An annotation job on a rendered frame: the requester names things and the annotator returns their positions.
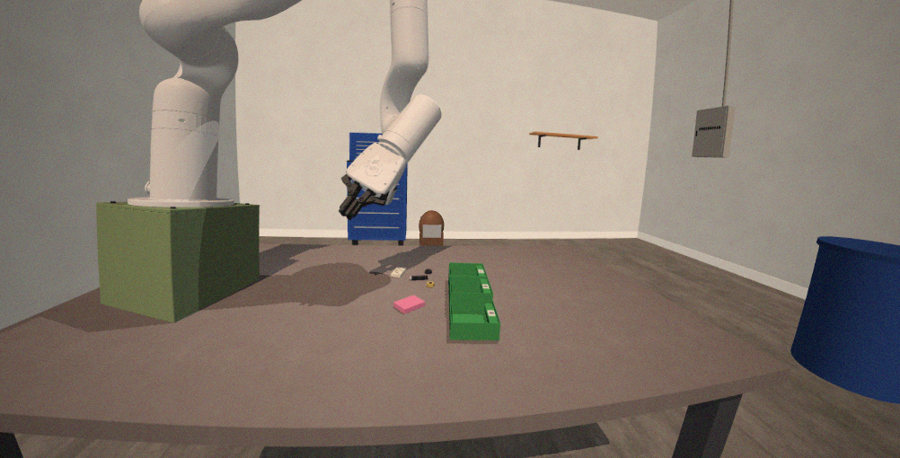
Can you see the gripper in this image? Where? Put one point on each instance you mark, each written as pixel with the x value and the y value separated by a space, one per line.
pixel 376 170

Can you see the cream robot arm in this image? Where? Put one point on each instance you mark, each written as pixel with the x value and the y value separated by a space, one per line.
pixel 186 110

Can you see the pink square pad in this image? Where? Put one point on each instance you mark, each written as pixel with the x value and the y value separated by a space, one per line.
pixel 409 304

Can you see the green rack of bins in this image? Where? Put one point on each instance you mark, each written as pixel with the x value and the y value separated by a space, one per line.
pixel 468 294

